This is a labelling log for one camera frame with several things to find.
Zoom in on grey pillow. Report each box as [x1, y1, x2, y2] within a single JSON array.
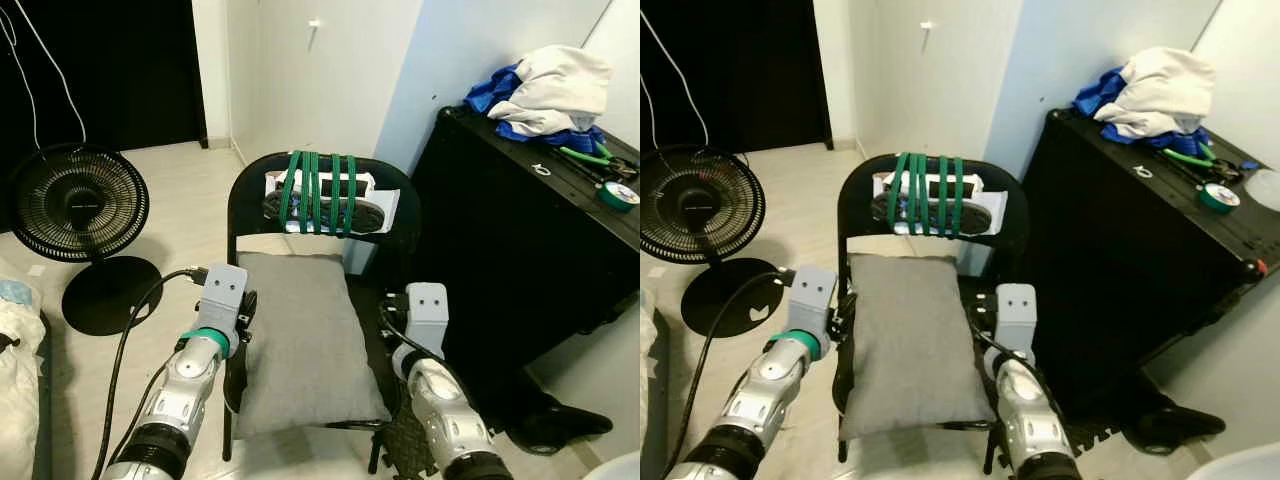
[[232, 250, 393, 441], [838, 252, 986, 441]]

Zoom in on black folding chair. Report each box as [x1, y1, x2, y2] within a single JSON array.
[[222, 152, 426, 476], [832, 152, 1031, 476]]

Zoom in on white and black device box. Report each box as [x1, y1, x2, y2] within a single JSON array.
[[872, 170, 1006, 239], [262, 170, 401, 238]]

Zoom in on black cabinet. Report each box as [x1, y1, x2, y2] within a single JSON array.
[[1020, 105, 1280, 421], [410, 105, 641, 401]]

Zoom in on black foam floor mat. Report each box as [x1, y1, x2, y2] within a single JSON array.
[[1060, 415, 1121, 451], [385, 395, 471, 476]]

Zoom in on black floor fan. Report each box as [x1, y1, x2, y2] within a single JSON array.
[[8, 143, 163, 337], [640, 145, 791, 339]]

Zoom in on black glossy stand foot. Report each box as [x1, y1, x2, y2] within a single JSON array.
[[505, 395, 613, 456], [1125, 400, 1226, 456]]

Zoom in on white crumpled bedding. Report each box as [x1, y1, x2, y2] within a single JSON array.
[[0, 295, 46, 480], [640, 290, 657, 431]]

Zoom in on green tape roll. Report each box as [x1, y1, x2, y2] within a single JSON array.
[[598, 180, 641, 213], [1198, 182, 1243, 215]]

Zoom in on blue crumpled cloth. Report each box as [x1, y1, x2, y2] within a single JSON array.
[[1073, 65, 1211, 151], [463, 62, 608, 151]]

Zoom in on white rounded object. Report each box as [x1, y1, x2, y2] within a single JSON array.
[[580, 450, 641, 480], [1190, 440, 1280, 480]]

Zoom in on white crumpled cloth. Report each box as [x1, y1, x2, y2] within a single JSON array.
[[487, 45, 613, 136], [1093, 47, 1216, 139]]

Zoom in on white round lid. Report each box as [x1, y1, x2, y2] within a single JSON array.
[[1240, 168, 1280, 211]]

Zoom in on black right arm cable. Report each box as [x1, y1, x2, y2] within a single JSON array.
[[380, 308, 446, 361], [968, 305, 1036, 366]]

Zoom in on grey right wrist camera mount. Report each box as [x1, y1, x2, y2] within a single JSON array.
[[995, 283, 1038, 356], [405, 283, 450, 356]]

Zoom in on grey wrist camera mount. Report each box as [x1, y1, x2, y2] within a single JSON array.
[[995, 283, 1038, 356], [405, 283, 450, 356], [200, 263, 249, 346], [790, 265, 839, 346]]

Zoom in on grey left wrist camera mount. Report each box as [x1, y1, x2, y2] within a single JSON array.
[[790, 265, 839, 346], [200, 263, 249, 346]]

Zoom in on green rope wrapping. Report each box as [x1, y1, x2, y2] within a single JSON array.
[[278, 150, 359, 238], [885, 152, 966, 239]]

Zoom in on green handled pliers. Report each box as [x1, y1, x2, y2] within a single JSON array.
[[1160, 140, 1241, 181], [558, 140, 641, 181]]

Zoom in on thin white cable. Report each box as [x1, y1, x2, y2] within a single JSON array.
[[0, 15, 41, 149], [640, 10, 711, 146], [12, 0, 89, 144]]

